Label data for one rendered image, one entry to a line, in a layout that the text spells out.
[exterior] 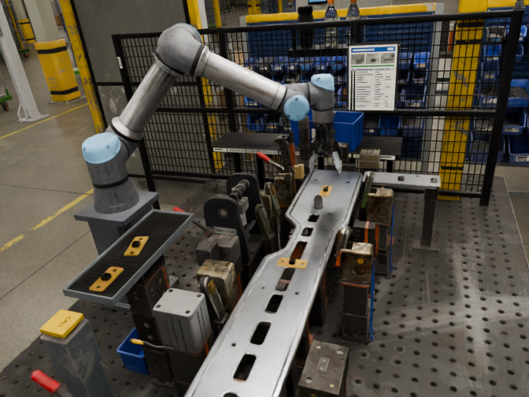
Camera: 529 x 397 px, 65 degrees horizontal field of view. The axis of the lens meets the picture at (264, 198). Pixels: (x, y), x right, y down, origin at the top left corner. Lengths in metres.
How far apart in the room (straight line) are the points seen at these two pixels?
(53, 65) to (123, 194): 7.43
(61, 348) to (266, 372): 0.42
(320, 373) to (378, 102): 1.39
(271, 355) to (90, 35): 3.43
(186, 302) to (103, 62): 3.23
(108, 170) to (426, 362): 1.13
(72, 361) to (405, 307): 1.05
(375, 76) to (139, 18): 2.19
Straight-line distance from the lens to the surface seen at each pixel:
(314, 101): 1.42
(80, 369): 0.99
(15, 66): 7.97
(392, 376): 1.34
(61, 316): 0.98
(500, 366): 1.44
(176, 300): 0.99
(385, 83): 2.00
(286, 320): 1.05
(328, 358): 0.93
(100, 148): 1.39
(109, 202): 1.44
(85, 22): 4.03
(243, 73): 1.27
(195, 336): 0.99
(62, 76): 8.82
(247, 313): 1.08
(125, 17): 3.74
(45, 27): 8.79
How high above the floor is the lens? 1.73
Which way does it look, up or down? 28 degrees down
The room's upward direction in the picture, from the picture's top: 6 degrees counter-clockwise
